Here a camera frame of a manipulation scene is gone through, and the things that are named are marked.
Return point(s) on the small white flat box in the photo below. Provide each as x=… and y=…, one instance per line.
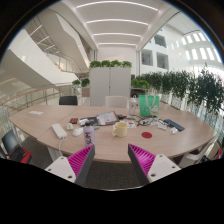
x=162, y=126

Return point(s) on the small red black box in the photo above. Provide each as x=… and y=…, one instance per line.
x=73, y=120

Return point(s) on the small planter with green plants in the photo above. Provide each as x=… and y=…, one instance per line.
x=85, y=85

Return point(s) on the colourful sticker sheet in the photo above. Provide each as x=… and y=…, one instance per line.
x=131, y=124

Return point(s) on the green tote bag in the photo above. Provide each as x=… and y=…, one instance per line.
x=149, y=106

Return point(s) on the ceiling light strips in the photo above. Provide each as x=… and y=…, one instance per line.
x=116, y=21

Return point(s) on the white sachet packet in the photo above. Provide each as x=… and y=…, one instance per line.
x=173, y=130

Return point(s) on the white paper sheet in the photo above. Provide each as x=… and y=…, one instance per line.
x=36, y=112

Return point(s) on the small green blue marker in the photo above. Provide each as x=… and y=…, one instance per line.
x=96, y=127

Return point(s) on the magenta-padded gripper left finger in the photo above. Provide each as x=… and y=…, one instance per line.
x=80, y=160

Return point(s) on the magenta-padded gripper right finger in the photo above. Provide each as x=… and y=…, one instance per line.
x=143, y=160

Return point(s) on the clear plastic shaker bottle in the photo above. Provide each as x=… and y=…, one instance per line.
x=133, y=106

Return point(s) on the lilac drink bottle black cap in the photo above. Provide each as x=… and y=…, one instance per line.
x=89, y=135

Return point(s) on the row of green indoor trees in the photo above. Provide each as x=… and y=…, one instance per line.
x=186, y=86

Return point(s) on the glass balustrade with wooden handrail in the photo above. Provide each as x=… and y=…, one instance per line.
x=30, y=96

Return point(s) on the white cabinet topped with plants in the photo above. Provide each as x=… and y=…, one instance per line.
x=110, y=85

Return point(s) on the white computer mouse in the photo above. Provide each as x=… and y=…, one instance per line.
x=77, y=131

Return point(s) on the black power adapter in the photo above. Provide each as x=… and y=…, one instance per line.
x=121, y=116

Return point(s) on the black office chair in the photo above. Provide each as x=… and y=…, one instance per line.
x=10, y=141

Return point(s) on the printed magazine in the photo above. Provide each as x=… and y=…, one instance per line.
x=106, y=118

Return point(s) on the flat round red coaster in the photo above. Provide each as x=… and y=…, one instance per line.
x=146, y=135

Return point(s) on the white shell chair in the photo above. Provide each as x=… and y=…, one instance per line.
x=196, y=155

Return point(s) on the cream yellow mug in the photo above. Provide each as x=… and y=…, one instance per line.
x=120, y=130

